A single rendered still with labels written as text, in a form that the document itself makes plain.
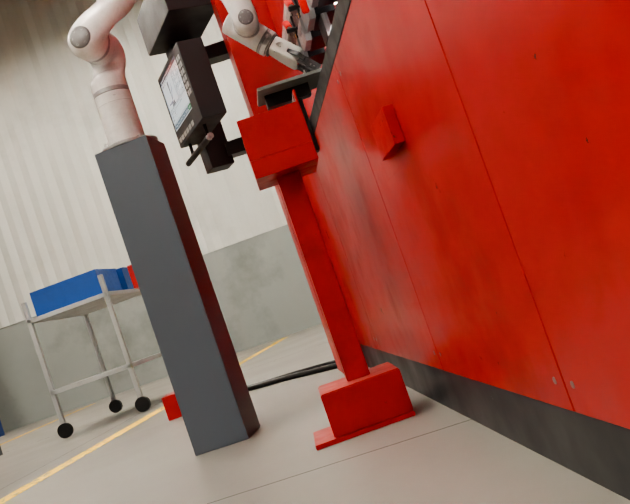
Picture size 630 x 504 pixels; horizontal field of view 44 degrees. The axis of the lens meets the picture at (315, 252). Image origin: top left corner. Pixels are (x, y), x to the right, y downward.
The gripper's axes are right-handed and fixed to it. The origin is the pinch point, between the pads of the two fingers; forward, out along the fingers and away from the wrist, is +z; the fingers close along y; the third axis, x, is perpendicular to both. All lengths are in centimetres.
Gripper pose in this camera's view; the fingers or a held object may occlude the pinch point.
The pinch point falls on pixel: (313, 69)
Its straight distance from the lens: 254.9
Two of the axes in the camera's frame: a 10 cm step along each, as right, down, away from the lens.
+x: -5.0, 8.6, -0.8
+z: 8.7, 5.0, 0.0
